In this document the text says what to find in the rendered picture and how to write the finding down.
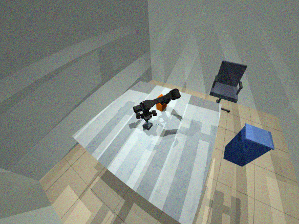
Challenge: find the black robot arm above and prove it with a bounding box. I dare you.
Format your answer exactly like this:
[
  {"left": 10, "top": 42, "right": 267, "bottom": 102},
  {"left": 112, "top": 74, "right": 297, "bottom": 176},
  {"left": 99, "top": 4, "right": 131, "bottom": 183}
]
[{"left": 133, "top": 89, "right": 181, "bottom": 121}]

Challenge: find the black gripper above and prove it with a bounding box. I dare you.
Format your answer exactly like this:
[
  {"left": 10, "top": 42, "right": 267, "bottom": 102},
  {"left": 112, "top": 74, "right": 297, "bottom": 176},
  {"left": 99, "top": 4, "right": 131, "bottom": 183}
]
[{"left": 136, "top": 110, "right": 157, "bottom": 119}]

